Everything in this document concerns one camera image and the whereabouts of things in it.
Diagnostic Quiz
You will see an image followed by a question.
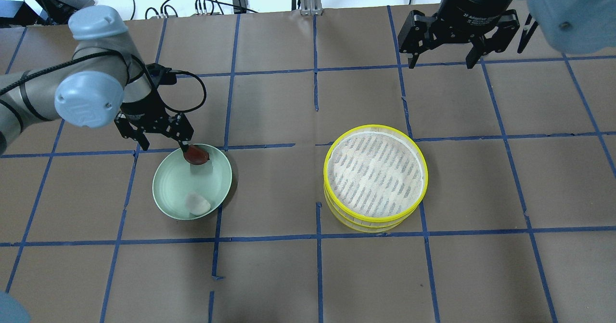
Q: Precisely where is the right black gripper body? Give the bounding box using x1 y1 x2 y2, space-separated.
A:
436 0 515 39

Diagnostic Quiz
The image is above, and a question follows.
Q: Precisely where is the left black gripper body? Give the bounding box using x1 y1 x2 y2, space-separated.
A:
120 89 170 131

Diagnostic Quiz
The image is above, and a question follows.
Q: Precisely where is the white bun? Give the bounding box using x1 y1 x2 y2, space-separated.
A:
185 192 212 216

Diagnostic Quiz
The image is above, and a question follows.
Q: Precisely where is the yellow top steamer layer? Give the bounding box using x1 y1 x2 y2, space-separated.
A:
322 124 429 222

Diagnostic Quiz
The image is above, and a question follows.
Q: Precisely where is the yellow steamer layer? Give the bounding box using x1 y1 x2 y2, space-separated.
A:
322 187 422 233
322 124 429 222

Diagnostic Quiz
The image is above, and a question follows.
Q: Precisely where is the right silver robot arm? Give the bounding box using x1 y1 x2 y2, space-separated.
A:
398 0 616 69

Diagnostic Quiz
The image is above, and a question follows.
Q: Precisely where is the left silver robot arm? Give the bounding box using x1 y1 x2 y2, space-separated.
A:
0 5 194 153

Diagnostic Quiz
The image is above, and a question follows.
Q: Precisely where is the yellow bottom steamer layer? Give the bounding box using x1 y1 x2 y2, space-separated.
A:
322 187 422 233

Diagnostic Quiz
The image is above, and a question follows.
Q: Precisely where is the light green plate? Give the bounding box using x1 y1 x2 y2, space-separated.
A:
152 144 233 220

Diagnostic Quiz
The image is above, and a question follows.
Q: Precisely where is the black power adapter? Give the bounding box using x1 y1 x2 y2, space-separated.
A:
232 0 249 13

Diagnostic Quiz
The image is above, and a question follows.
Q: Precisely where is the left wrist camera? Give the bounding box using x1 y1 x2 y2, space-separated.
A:
146 63 180 89

